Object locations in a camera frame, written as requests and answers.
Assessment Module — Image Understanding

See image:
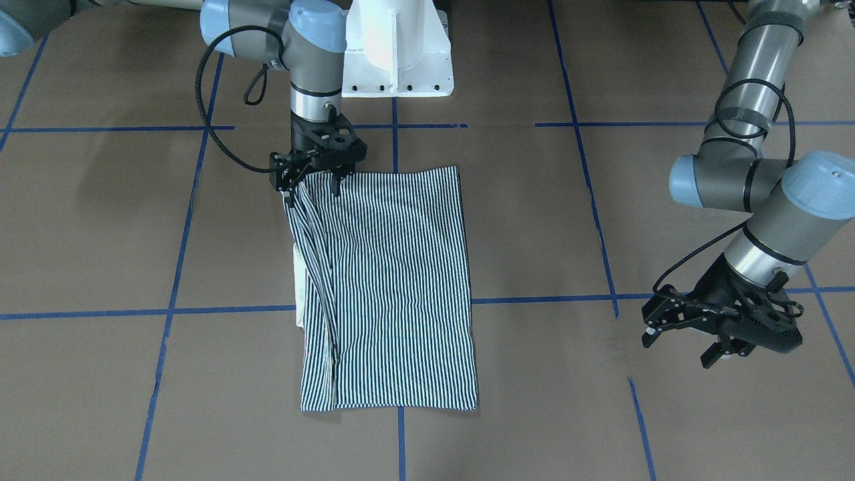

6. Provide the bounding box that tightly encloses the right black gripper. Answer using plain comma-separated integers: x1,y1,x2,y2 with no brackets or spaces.
269,114,348,209

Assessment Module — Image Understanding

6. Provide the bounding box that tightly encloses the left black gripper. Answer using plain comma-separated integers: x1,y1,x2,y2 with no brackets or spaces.
641,258,760,369

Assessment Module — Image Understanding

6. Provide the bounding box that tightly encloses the navy white striped polo shirt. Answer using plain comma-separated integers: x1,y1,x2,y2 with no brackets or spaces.
283,166,479,413

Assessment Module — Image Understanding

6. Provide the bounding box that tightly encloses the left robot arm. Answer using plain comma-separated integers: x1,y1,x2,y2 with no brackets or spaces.
641,1,854,368

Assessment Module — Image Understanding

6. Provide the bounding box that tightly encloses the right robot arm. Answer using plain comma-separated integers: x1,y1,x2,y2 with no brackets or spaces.
152,1,367,205

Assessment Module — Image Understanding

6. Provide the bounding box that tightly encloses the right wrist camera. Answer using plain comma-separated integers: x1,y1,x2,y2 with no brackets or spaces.
311,114,367,170

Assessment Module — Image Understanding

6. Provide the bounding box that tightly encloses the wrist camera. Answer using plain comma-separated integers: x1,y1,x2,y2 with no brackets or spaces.
721,270,804,353
311,114,367,170

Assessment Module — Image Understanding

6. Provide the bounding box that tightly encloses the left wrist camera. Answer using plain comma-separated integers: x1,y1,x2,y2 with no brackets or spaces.
721,270,804,353

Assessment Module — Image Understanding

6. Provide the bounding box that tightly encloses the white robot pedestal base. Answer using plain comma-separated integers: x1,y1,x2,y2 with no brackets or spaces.
342,1,455,98

